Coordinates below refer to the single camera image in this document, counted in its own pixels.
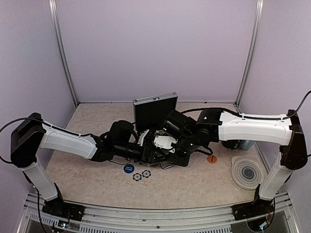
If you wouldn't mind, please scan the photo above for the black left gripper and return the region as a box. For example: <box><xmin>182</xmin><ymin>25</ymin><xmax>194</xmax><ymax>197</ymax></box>
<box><xmin>114</xmin><ymin>142</ymin><xmax>167</xmax><ymax>165</ymax></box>

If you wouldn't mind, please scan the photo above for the blue round button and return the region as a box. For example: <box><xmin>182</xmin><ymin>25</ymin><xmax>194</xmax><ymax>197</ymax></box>
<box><xmin>123</xmin><ymin>164</ymin><xmax>135</xmax><ymax>174</ymax></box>

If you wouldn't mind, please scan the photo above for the aluminium poker chip case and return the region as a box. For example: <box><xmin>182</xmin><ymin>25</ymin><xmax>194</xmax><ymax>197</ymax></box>
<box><xmin>133</xmin><ymin>92</ymin><xmax>191</xmax><ymax>169</ymax></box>

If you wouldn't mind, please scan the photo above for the single black white chip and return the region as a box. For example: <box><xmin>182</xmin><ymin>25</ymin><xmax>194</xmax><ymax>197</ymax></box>
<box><xmin>142</xmin><ymin>170</ymin><xmax>151</xmax><ymax>178</ymax></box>

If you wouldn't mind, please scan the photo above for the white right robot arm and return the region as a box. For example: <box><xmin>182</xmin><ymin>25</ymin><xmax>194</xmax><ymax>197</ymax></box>
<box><xmin>153</xmin><ymin>108</ymin><xmax>308</xmax><ymax>216</ymax></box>

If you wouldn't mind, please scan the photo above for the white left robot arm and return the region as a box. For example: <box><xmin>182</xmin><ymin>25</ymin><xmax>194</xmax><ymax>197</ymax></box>
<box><xmin>10</xmin><ymin>113</ymin><xmax>153</xmax><ymax>216</ymax></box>

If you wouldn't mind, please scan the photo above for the orange round button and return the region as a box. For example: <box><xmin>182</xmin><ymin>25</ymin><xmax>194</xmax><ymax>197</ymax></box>
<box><xmin>207</xmin><ymin>155</ymin><xmax>218</xmax><ymax>164</ymax></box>

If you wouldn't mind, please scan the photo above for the light blue mug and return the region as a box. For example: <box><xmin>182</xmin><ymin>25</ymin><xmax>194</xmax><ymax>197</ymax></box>
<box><xmin>240</xmin><ymin>140</ymin><xmax>254</xmax><ymax>151</ymax></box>

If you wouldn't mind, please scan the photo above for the grey striped plate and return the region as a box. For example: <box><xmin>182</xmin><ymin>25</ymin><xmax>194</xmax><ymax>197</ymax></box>
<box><xmin>231</xmin><ymin>156</ymin><xmax>267</xmax><ymax>191</ymax></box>

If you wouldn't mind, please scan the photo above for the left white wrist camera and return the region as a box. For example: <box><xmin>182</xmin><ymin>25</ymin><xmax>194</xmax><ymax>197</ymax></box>
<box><xmin>138</xmin><ymin>130</ymin><xmax>149</xmax><ymax>146</ymax></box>

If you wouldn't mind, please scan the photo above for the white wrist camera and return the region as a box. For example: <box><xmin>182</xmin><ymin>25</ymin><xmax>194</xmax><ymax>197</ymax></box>
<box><xmin>154</xmin><ymin>135</ymin><xmax>177</xmax><ymax>152</ymax></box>
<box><xmin>138</xmin><ymin>130</ymin><xmax>149</xmax><ymax>146</ymax></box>

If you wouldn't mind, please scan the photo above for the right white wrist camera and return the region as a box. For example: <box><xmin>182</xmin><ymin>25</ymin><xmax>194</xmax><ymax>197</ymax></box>
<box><xmin>154</xmin><ymin>135</ymin><xmax>177</xmax><ymax>152</ymax></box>

